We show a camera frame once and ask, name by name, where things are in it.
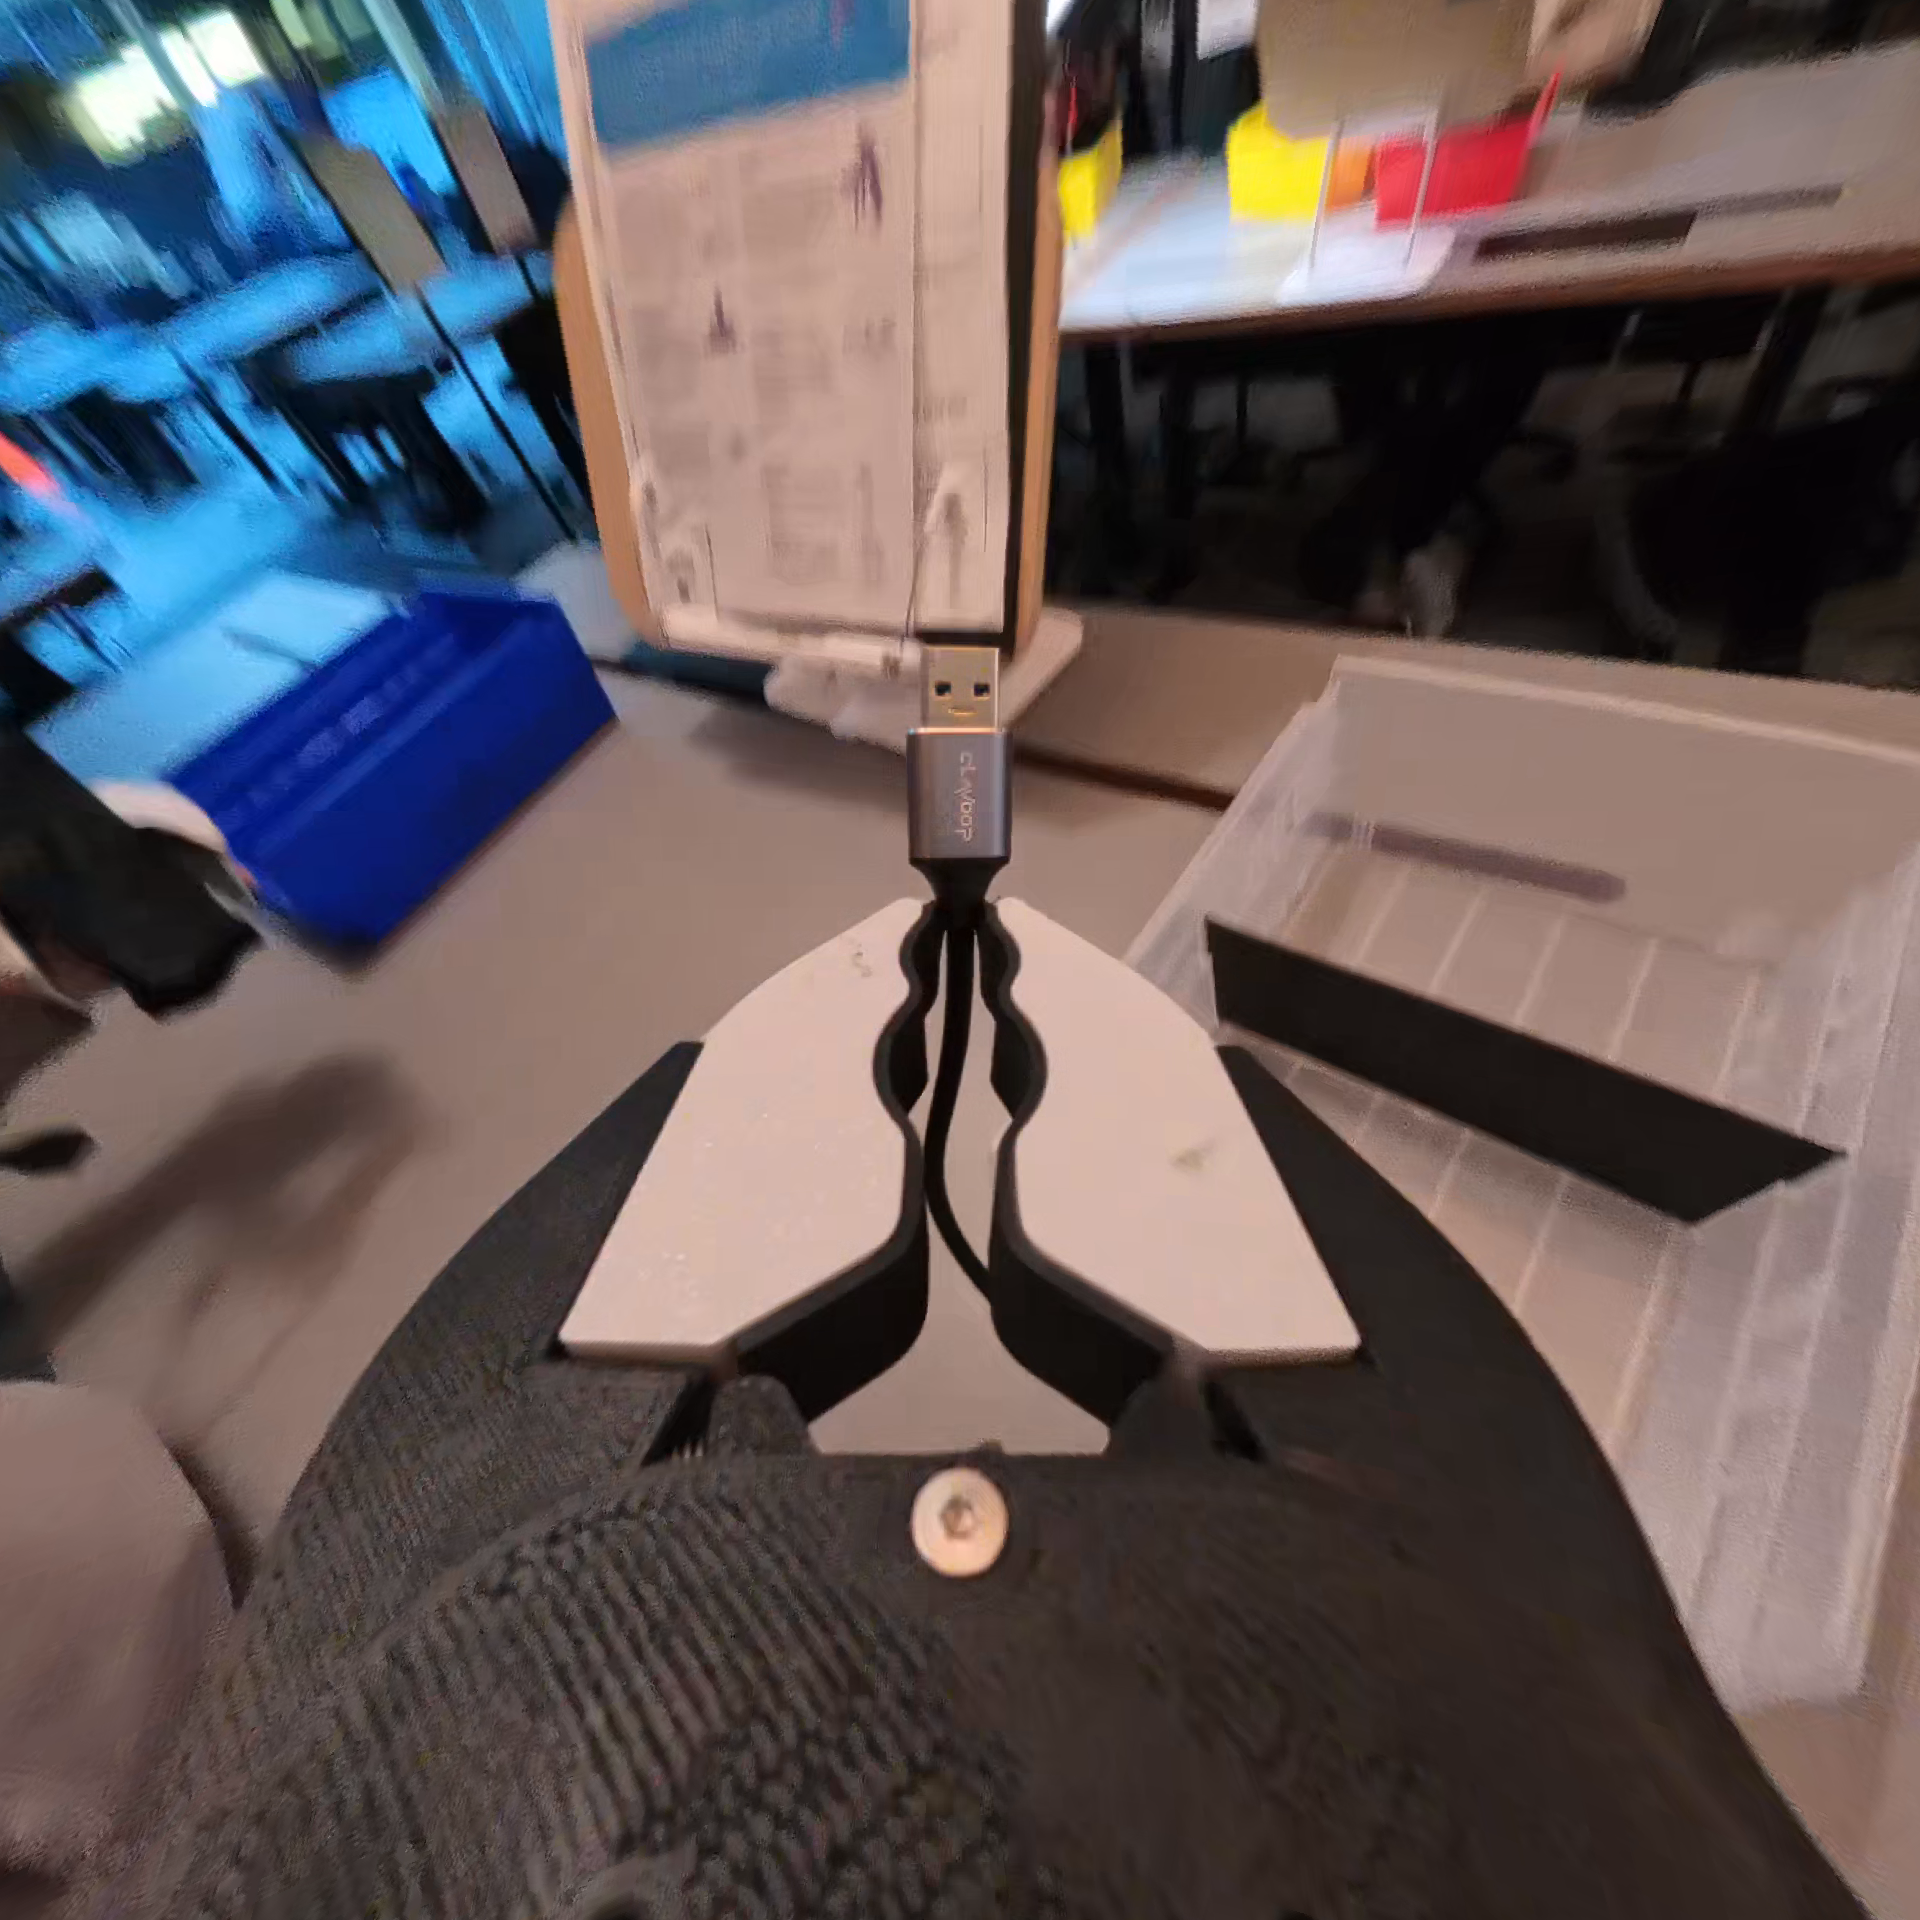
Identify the red plastic bin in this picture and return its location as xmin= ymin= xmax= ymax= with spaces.
xmin=1371 ymin=71 xmax=1565 ymax=231

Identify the clear plastic container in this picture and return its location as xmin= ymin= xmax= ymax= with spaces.
xmin=1124 ymin=651 xmax=1920 ymax=1718

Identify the cardboard box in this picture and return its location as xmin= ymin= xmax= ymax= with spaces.
xmin=1257 ymin=0 xmax=1536 ymax=139

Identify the yellow plastic bin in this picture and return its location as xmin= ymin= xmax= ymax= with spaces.
xmin=1056 ymin=128 xmax=1124 ymax=238
xmin=1226 ymin=102 xmax=1339 ymax=223

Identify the grey background table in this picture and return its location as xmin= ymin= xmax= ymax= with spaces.
xmin=1056 ymin=53 xmax=1920 ymax=347

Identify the wooden clipboard with paper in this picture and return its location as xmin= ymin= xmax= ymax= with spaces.
xmin=549 ymin=0 xmax=1067 ymax=669

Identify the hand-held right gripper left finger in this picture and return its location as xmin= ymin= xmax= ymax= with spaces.
xmin=558 ymin=895 xmax=940 ymax=1420

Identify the grey usb cable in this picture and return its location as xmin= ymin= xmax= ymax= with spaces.
xmin=902 ymin=643 xmax=1017 ymax=1310

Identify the purple pen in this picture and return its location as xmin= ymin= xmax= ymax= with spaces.
xmin=1304 ymin=808 xmax=1633 ymax=905

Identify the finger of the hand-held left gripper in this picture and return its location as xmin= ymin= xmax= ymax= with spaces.
xmin=106 ymin=784 xmax=249 ymax=893

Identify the blue plastic bin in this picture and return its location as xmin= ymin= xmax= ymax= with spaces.
xmin=163 ymin=588 xmax=619 ymax=953

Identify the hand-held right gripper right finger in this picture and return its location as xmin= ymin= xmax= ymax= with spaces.
xmin=984 ymin=895 xmax=1365 ymax=1420

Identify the black divider panel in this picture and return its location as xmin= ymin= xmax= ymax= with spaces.
xmin=1205 ymin=919 xmax=1845 ymax=1225

